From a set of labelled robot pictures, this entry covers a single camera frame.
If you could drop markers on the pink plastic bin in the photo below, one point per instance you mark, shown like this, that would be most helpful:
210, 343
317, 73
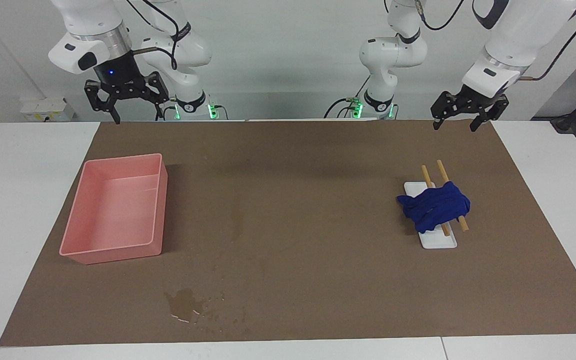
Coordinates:
113, 210

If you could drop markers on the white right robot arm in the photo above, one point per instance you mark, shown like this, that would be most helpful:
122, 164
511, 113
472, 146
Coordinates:
93, 20

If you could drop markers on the white socket box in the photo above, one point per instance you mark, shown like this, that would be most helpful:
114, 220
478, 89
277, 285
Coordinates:
45, 109

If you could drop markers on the white towel rack tray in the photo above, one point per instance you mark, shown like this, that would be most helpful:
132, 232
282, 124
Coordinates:
438, 241

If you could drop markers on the wooden rack rod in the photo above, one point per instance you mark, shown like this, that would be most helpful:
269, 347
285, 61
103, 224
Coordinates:
442, 170
425, 175

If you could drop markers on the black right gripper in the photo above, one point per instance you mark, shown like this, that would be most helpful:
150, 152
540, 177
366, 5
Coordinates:
118, 75

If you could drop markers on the brown table mat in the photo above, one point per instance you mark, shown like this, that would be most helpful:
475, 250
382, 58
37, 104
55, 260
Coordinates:
293, 200

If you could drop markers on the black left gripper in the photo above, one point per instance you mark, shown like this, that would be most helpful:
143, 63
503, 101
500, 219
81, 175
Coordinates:
478, 100

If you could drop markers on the water puddle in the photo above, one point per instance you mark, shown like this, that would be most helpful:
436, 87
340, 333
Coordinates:
185, 300

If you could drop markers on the blue towel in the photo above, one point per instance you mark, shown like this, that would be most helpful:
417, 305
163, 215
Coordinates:
435, 205

